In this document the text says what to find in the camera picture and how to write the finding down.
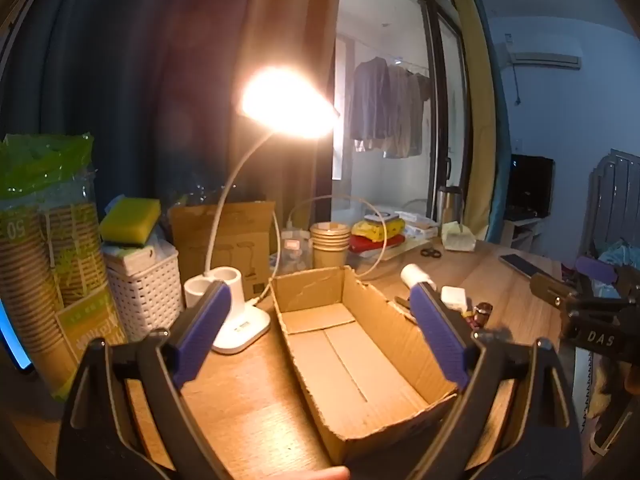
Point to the white cylinder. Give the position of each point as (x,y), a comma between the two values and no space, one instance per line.
(415,275)

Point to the cardboard box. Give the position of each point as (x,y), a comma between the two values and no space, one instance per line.
(350,360)

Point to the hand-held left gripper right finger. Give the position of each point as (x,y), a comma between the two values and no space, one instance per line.
(440,332)

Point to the hanging blue shirt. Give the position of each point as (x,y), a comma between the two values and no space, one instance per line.
(369,100)

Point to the steel thermos flask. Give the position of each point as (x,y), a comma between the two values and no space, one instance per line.
(448,205)

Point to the teal curtain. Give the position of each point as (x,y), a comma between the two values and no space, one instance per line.
(500,160)

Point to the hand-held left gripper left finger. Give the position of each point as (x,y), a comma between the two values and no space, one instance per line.
(200,335)

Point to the paper cups pack green wrap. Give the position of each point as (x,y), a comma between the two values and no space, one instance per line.
(45,260)

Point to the person's left hand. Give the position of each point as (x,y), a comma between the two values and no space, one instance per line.
(320,474)

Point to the flat white box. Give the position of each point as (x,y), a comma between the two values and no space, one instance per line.
(420,227)

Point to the white charger adapter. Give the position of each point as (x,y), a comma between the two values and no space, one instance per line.
(454,297)

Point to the glowing computer monitor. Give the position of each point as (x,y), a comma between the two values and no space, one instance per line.
(12,340)

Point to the yellow packet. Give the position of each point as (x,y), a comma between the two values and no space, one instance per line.
(372,231)

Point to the light blue cloth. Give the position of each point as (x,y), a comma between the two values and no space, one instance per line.
(615,255)

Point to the yellow curtain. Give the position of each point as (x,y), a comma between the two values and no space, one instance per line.
(472,85)

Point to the stack of brown paper cups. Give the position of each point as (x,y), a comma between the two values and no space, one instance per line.
(329,250)

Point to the dark blue curtain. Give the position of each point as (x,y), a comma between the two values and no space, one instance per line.
(100,60)

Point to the white woven plastic basket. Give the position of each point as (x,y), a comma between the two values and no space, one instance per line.
(145,295)

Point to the small white device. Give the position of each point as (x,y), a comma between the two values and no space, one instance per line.
(382,219)

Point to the hanging beige clothes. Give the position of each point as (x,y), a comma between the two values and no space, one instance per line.
(407,110)

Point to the clear glass jar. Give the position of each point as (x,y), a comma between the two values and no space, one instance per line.
(295,252)

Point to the red gold can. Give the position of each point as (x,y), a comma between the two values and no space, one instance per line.
(482,314)

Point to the white television stand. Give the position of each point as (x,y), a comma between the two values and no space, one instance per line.
(520,232)

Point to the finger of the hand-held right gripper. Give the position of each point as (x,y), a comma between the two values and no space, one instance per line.
(552,291)
(597,269)

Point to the white desk lamp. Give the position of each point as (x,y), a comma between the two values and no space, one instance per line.
(240,332)

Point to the black scissors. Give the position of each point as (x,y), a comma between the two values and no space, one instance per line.
(431,253)

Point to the brown curtain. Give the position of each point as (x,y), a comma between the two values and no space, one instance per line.
(295,20)

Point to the black smartphone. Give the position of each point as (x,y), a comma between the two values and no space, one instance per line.
(522,265)

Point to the yellow green sponge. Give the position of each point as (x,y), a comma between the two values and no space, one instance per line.
(130,222)

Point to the pale yellow tissue pack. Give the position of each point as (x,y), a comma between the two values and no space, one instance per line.
(456,237)

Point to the black television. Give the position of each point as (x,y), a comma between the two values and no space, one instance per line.
(530,185)

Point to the cardboard lamp packaging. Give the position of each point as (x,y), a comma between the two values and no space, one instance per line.
(245,240)

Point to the white air conditioner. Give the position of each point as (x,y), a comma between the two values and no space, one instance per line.
(545,55)

